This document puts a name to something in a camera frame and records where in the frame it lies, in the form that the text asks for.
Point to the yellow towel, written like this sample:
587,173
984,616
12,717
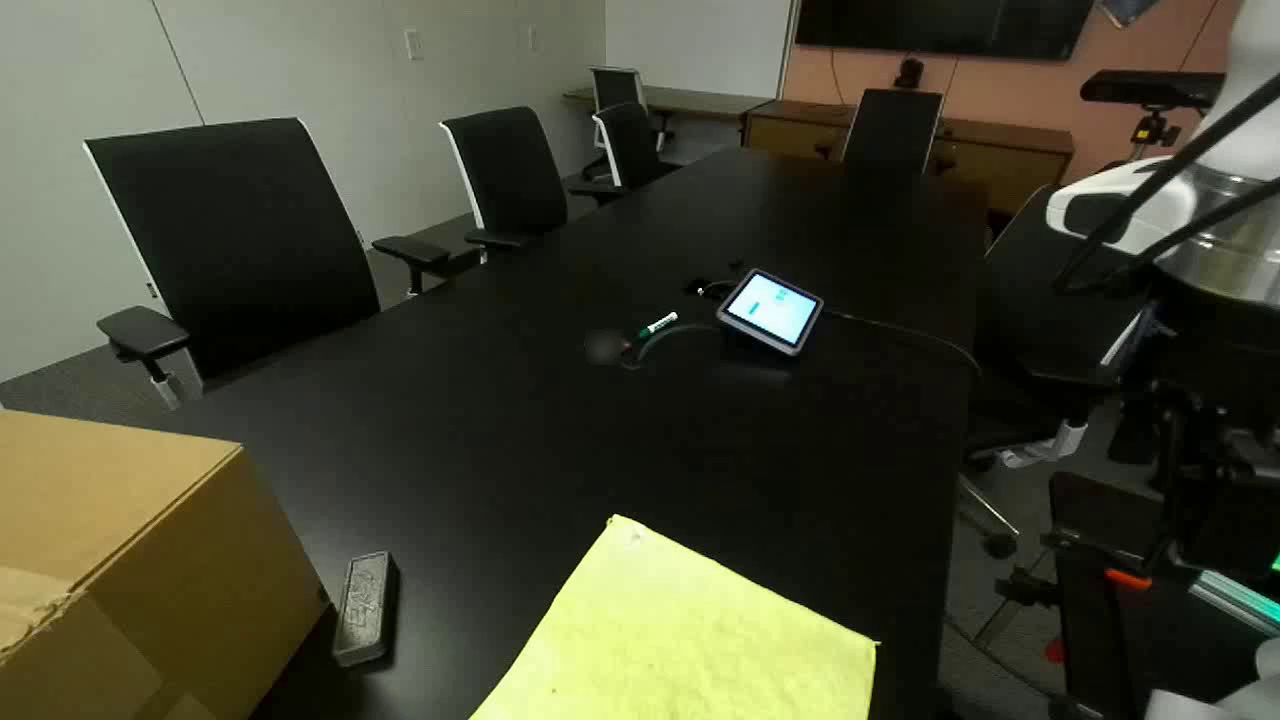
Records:
650,629

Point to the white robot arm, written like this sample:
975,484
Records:
1207,213

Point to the small black adapter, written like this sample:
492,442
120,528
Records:
606,346

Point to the tablet touch panel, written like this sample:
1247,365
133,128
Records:
768,310

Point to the black office chair far end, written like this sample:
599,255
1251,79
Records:
894,133

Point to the grey remote control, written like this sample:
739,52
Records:
363,622

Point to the wooden sideboard cabinet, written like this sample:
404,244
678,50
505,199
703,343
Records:
1009,163

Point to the black office chair near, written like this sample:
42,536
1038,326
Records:
244,242

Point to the cardboard box on table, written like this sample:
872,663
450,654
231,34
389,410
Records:
143,575

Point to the wall television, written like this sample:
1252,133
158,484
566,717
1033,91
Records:
1006,28

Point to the black camera on stand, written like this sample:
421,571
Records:
1153,93

